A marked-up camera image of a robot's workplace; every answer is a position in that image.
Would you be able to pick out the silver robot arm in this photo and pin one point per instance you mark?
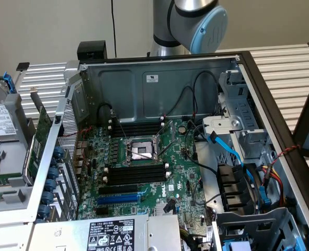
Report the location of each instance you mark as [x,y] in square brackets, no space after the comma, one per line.
[185,26]

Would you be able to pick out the silver rear port block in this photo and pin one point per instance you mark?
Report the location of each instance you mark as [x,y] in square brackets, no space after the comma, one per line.
[79,157]

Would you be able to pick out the CPU socket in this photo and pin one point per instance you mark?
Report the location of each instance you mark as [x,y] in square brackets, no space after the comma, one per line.
[141,150]

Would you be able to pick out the black fan shroud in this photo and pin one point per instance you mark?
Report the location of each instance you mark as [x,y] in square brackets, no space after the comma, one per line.
[232,183]

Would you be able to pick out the silver disk bay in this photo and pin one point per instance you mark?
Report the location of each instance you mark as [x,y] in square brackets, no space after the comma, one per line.
[222,123]

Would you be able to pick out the blue card retention clip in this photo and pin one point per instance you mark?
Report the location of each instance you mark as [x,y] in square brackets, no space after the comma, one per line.
[50,184]
[43,210]
[53,173]
[48,196]
[58,152]

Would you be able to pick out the silver power supply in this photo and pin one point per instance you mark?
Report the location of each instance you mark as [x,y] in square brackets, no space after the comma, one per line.
[65,235]

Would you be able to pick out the green graphics card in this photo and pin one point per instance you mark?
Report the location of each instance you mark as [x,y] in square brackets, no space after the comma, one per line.
[41,123]

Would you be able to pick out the short black expansion slot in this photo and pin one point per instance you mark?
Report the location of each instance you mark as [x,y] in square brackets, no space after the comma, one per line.
[104,211]

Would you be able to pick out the silver chipset heatsink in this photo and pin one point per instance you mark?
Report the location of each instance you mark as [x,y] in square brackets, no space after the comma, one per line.
[159,209]

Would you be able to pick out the black box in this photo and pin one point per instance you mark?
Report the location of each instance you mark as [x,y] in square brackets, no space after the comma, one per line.
[91,49]

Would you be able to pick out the blue plastic clip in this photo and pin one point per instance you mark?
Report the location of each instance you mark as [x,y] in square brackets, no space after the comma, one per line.
[266,201]

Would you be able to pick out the green motherboard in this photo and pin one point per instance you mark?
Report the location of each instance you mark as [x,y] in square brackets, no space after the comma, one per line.
[175,167]

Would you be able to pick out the open PC case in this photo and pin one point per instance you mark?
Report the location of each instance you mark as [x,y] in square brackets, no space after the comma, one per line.
[170,78]

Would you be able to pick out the grey plastic disk bay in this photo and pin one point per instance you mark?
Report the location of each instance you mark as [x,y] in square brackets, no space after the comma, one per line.
[248,219]

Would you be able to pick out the thin metal locking lever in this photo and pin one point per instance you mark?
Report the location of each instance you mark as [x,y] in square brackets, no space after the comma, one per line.
[167,149]
[119,125]

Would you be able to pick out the metal socket cover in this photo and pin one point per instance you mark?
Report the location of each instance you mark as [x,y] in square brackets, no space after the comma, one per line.
[167,133]

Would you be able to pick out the blue disk bracket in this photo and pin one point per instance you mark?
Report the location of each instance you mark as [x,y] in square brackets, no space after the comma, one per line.
[8,82]

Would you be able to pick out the long black expansion slot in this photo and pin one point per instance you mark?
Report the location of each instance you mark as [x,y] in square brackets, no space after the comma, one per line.
[117,189]

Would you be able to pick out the black framed panel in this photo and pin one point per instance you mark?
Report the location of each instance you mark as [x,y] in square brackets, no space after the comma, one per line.
[299,130]

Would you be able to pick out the grey parts rack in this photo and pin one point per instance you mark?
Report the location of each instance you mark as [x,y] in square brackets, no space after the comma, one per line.
[13,109]

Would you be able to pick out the round coin battery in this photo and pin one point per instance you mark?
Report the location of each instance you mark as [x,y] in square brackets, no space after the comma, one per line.
[182,129]

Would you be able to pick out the blue expansion slot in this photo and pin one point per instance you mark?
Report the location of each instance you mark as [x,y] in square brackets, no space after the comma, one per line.
[117,200]

